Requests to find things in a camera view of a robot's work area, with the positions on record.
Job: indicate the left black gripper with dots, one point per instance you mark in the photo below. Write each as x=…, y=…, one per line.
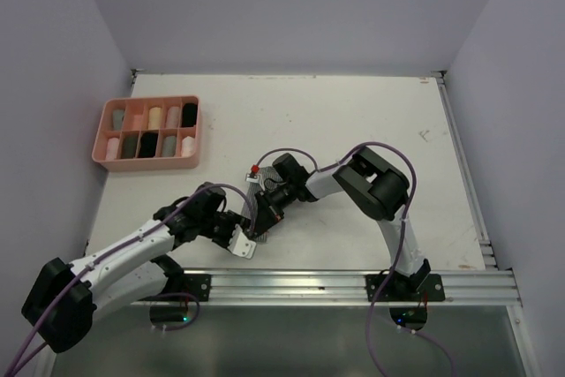
x=234, y=219

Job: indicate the white rolled cloth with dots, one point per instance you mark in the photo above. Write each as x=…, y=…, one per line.
x=188, y=146

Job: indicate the beige rolled cloth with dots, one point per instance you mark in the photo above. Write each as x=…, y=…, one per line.
x=172, y=118

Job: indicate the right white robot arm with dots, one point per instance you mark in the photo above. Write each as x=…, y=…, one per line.
x=379, y=190

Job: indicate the olive rolled cloth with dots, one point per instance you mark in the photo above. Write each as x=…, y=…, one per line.
x=129, y=146

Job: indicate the plain grey underwear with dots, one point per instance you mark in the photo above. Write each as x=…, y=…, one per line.
x=117, y=119

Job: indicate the black rolled cloth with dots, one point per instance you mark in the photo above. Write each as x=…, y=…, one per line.
x=148, y=144
x=189, y=115

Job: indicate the black rolled cloth front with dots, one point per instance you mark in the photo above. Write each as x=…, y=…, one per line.
x=148, y=144

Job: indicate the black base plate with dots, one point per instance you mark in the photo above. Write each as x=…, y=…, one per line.
x=197, y=284
x=379, y=288

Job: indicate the grey rolled cloth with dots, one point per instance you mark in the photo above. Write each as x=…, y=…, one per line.
x=169, y=146

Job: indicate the pink divided storage tray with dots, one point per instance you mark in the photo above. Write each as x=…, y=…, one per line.
x=135, y=122

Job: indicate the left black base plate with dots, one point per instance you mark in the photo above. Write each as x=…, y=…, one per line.
x=197, y=284

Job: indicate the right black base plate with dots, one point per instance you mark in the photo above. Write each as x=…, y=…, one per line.
x=379, y=288

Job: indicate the aluminium mounting rail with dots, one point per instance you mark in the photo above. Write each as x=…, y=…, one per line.
x=292, y=287

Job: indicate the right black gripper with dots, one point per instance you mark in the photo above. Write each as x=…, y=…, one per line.
x=268, y=212

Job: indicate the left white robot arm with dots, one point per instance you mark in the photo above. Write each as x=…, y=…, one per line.
x=67, y=298

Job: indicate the grey striped underwear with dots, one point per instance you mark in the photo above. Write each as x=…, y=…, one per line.
x=270, y=179

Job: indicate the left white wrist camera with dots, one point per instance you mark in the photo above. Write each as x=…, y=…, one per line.
x=240, y=245

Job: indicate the black rolled cloth back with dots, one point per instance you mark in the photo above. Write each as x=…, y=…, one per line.
x=189, y=115

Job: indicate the beige navy-trimmed underwear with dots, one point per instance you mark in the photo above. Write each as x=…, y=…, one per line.
x=154, y=118

